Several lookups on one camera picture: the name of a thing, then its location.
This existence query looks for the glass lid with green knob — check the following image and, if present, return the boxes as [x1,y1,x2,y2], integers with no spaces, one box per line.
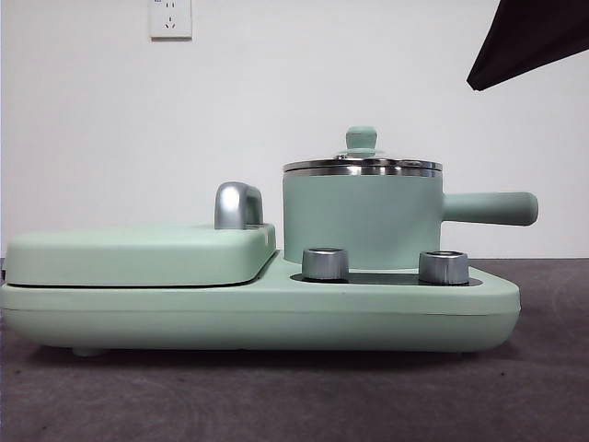
[283,126,444,170]

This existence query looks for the silver control knob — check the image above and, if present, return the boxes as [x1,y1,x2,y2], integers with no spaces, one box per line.
[301,247,350,281]
[417,250,469,284]

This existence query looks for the green breakfast machine base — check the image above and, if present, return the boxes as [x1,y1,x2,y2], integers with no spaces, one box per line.
[0,248,522,358]

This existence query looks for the green griddle cover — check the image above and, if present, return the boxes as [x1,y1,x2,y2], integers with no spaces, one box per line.
[4,221,277,289]

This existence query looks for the green pot with straight handle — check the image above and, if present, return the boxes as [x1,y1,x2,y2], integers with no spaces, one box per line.
[281,165,539,272]

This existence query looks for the silver griddle cover handle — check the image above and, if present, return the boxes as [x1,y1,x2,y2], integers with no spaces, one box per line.
[214,181,264,230]

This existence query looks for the white wall socket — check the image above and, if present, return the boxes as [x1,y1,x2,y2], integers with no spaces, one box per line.
[149,0,193,41]

